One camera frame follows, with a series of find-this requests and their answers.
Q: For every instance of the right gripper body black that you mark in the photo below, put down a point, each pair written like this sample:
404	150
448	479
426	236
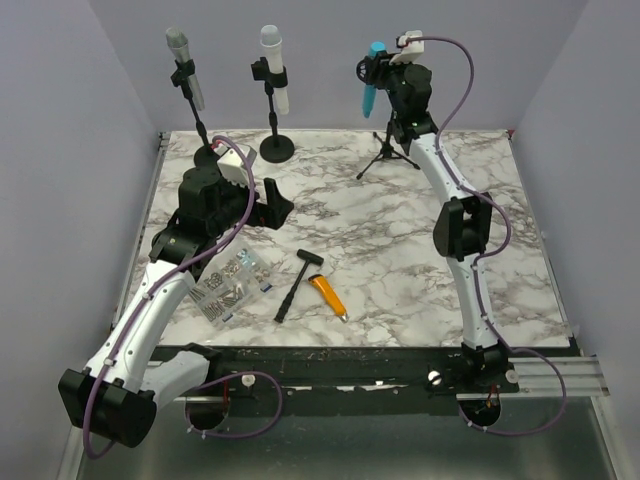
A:
394	74

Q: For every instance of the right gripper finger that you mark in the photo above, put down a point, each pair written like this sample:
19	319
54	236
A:
374	72
387	50

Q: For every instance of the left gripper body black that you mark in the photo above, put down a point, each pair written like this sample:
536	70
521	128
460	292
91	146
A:
235	203

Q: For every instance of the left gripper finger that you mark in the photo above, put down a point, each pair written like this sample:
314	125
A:
274	199
271	217

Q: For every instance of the black tripod shock-mount stand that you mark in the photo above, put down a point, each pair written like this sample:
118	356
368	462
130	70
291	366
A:
387	151

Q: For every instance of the blue microphone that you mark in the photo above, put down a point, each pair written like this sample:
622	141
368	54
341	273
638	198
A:
369	90

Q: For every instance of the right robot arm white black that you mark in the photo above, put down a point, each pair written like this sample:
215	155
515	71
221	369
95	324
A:
462	229

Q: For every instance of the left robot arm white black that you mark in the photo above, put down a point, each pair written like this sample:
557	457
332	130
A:
116	395

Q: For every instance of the middle black round-base stand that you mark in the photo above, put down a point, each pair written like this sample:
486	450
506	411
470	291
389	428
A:
276	148

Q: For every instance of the white microphone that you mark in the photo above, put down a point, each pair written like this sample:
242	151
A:
271	42

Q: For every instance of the grey microphone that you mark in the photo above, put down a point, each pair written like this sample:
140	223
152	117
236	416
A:
178	44

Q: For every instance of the black hammer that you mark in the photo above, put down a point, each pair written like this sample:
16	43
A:
309	259

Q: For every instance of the clear plastic screw box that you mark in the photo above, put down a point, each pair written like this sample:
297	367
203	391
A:
232	279

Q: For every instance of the orange utility knife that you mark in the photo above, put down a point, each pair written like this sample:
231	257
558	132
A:
322	285

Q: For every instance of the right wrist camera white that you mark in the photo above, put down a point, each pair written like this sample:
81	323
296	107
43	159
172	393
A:
411	47

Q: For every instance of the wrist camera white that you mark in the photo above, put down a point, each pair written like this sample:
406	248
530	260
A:
231	166
411	47

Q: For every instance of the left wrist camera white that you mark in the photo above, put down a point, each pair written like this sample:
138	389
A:
231	166

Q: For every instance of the black front mounting rail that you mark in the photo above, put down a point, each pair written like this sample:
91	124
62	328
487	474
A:
258	382

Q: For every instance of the aluminium frame profile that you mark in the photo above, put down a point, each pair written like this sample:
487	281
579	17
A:
582	377

